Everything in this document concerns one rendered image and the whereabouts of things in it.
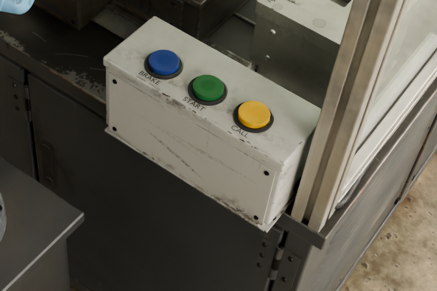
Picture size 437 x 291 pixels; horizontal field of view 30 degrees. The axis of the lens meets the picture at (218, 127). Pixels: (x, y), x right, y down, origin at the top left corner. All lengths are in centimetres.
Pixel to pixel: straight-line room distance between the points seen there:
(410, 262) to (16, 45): 114
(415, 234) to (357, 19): 130
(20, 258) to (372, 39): 51
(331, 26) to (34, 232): 49
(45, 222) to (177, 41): 29
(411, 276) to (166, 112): 110
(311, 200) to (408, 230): 103
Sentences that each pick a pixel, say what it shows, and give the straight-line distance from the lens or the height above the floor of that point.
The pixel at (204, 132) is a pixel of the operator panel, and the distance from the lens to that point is 103.
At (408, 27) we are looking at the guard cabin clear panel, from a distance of 104.
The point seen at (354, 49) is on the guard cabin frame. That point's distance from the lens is 87.
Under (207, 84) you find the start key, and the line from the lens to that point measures 103.
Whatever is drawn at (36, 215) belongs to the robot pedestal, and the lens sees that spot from 110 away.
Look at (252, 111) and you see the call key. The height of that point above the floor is 91.
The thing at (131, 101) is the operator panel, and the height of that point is 85.
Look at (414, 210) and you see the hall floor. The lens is 214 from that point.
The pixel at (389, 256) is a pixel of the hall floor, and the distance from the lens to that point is 204.
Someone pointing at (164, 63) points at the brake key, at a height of 91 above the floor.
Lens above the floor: 165
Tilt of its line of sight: 49 degrees down
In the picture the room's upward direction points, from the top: 9 degrees clockwise
